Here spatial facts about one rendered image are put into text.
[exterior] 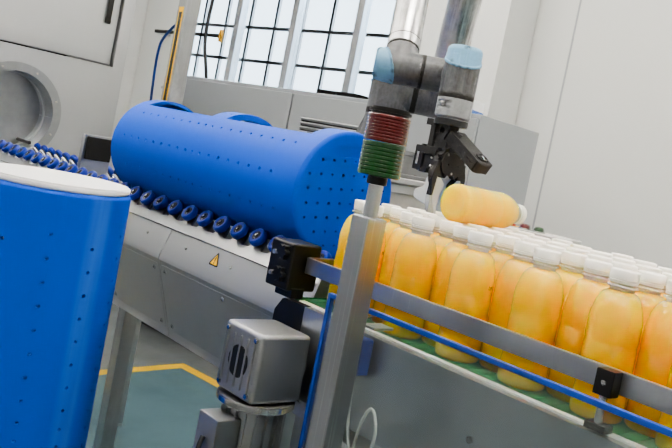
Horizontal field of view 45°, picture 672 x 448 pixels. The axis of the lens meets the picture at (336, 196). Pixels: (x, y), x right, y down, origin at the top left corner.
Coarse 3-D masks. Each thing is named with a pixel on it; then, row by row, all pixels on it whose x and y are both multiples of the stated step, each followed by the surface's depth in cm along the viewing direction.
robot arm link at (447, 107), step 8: (440, 96) 167; (440, 104) 166; (448, 104) 165; (456, 104) 165; (464, 104) 165; (472, 104) 167; (440, 112) 166; (448, 112) 165; (456, 112) 165; (464, 112) 165; (464, 120) 167
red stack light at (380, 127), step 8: (376, 112) 116; (368, 120) 117; (376, 120) 115; (384, 120) 115; (392, 120) 115; (400, 120) 115; (408, 120) 116; (368, 128) 117; (376, 128) 115; (384, 128) 115; (392, 128) 115; (400, 128) 115; (408, 128) 117; (368, 136) 116; (376, 136) 115; (384, 136) 115; (392, 136) 115; (400, 136) 116; (400, 144) 116
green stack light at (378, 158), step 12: (372, 144) 116; (384, 144) 115; (360, 156) 117; (372, 156) 115; (384, 156) 115; (396, 156) 116; (360, 168) 117; (372, 168) 115; (384, 168) 115; (396, 168) 116
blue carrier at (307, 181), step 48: (144, 144) 217; (192, 144) 200; (240, 144) 187; (288, 144) 176; (336, 144) 173; (144, 192) 230; (192, 192) 201; (240, 192) 183; (288, 192) 169; (336, 192) 175; (384, 192) 184; (336, 240) 177
